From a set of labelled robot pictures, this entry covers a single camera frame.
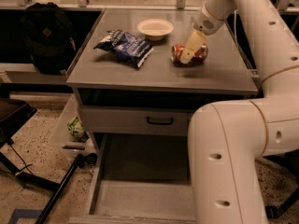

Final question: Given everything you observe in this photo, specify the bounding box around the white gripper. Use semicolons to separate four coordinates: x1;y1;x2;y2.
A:
180;4;225;64

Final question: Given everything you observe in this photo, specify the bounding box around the crushed red coke can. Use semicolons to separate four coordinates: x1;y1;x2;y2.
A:
171;44;208;63

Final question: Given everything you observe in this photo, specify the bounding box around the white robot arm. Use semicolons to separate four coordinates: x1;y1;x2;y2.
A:
181;0;299;224

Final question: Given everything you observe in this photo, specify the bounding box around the grey drawer cabinet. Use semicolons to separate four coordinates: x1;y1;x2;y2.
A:
67;9;258;147

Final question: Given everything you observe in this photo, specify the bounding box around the closed grey upper drawer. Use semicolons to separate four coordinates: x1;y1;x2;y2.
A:
78;105;192;136

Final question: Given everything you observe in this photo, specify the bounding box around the open grey lower drawer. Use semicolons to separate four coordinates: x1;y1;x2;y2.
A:
69;134;196;224

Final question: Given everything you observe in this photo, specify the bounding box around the white paper bowl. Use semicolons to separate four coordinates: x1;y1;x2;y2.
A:
137;19;174;41

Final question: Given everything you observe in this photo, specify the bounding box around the blue chip bag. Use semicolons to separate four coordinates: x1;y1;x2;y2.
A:
94;30;153;68

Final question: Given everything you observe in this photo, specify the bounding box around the green snack bag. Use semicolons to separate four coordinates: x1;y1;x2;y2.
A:
67;117;89;142

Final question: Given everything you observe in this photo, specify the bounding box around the black backpack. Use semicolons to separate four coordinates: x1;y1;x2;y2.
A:
20;3;79;75

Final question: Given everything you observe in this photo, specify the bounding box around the black tripod leg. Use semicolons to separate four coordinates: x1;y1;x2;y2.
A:
35;153;97;224

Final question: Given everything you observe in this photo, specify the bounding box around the clear plastic storage bin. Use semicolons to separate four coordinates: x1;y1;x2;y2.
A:
50;95;95;159

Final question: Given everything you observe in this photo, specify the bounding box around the black stand with tray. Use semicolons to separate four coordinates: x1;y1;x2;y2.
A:
0;96;62;193

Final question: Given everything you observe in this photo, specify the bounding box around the white cable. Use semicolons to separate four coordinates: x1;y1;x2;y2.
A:
232;9;239;47

